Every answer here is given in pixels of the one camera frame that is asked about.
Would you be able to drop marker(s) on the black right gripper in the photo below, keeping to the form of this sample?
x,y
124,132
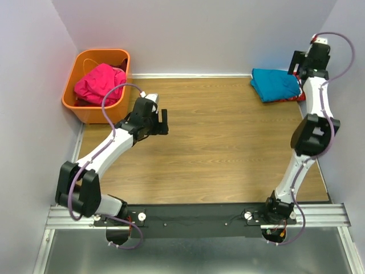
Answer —
x,y
297,57

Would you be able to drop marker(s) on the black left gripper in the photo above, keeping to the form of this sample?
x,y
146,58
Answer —
x,y
161,128

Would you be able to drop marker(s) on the blue t shirt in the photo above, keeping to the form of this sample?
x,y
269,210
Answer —
x,y
262,81

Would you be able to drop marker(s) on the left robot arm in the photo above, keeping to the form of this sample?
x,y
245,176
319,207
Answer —
x,y
78,186

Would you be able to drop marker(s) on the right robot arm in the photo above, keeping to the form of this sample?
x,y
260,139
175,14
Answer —
x,y
314,134

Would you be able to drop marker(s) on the folded red coca-cola shirt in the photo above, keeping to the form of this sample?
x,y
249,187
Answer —
x,y
287,88

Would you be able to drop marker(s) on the pink t shirt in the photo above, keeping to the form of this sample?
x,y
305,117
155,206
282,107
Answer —
x,y
92,88

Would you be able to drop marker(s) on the orange plastic laundry basket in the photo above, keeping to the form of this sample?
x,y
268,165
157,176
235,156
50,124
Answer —
x,y
84,63

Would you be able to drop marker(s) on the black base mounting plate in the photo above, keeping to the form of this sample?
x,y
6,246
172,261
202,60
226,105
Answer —
x,y
159,221

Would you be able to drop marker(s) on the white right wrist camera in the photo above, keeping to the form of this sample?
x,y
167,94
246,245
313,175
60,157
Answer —
x,y
317,41

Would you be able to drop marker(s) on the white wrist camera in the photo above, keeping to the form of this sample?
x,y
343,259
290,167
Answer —
x,y
317,41
153,97

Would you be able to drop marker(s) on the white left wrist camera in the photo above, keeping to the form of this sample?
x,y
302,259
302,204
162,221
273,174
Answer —
x,y
153,97

